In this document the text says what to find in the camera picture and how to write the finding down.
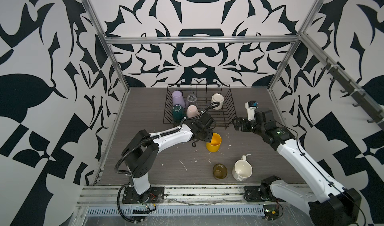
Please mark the green circuit board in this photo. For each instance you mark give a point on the green circuit board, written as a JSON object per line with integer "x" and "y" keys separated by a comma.
{"x": 272, "y": 213}

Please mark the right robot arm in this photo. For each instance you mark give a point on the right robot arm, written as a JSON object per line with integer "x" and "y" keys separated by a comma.
{"x": 329, "y": 203}

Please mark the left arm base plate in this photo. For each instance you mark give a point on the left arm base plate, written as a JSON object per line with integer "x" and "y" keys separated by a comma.
{"x": 152, "y": 195}

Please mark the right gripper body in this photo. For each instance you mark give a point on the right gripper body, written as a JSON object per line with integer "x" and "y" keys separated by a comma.
{"x": 248, "y": 126}

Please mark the clear glass tumbler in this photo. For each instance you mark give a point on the clear glass tumbler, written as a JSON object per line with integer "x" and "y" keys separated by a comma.
{"x": 191, "y": 99}

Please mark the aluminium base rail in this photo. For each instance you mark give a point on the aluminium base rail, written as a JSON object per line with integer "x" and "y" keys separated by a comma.
{"x": 106, "y": 195}

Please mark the aluminium frame crossbar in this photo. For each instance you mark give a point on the aluminium frame crossbar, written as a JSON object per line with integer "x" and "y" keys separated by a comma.
{"x": 199, "y": 39}

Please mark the lavender plastic cup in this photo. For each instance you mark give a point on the lavender plastic cup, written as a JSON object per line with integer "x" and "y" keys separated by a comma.
{"x": 178, "y": 99}

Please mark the white slotted cable duct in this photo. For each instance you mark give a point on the white slotted cable duct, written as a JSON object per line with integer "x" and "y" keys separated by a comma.
{"x": 182, "y": 210}

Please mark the olive green glass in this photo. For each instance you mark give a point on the olive green glass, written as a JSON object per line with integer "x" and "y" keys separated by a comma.
{"x": 220, "y": 172}

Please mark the dark green mug white inside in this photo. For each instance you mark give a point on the dark green mug white inside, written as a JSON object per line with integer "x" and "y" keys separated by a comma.
{"x": 178, "y": 113}

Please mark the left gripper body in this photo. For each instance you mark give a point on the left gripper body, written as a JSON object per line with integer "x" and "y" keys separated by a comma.
{"x": 206, "y": 136}

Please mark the grey wall hook rail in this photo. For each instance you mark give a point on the grey wall hook rail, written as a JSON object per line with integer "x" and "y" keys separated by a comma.
{"x": 360, "y": 96}

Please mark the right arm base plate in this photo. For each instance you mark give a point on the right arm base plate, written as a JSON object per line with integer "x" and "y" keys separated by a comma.
{"x": 255, "y": 193}

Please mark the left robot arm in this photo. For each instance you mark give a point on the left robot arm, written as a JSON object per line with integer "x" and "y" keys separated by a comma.
{"x": 139, "y": 156}

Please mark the cream white mug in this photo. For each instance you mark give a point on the cream white mug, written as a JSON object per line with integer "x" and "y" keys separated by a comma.
{"x": 242, "y": 169}

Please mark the cream mug pink handle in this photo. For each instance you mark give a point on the cream mug pink handle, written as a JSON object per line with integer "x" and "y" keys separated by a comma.
{"x": 192, "y": 111}

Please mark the white mug red inside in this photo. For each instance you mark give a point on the white mug red inside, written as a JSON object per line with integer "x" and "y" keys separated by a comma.
{"x": 217, "y": 97}

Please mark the yellow mug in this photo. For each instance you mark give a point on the yellow mug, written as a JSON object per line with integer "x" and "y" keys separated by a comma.
{"x": 214, "y": 145}

